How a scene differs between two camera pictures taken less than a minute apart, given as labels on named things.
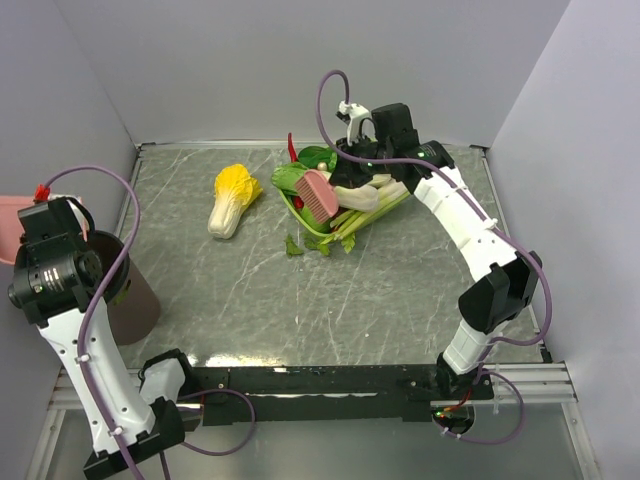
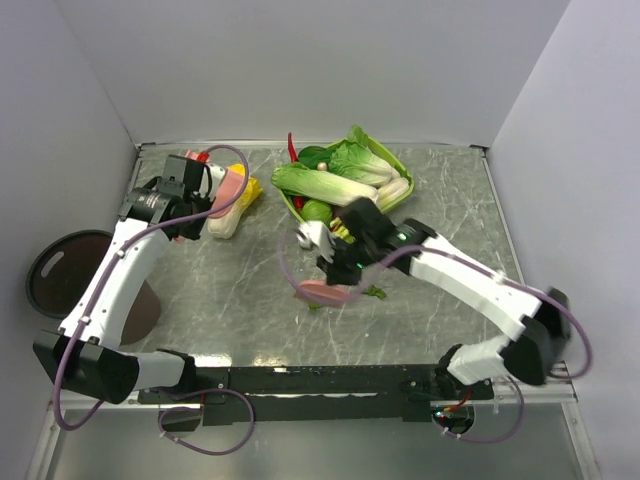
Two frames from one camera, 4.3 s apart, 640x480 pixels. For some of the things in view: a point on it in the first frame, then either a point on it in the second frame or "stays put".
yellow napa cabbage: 234,189 stays put
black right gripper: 345,173 → 335,273
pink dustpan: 11,225 → 227,187
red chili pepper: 292,148 stays put
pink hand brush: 318,194 → 320,291
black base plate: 328,394 stays put
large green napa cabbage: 359,197 stays put
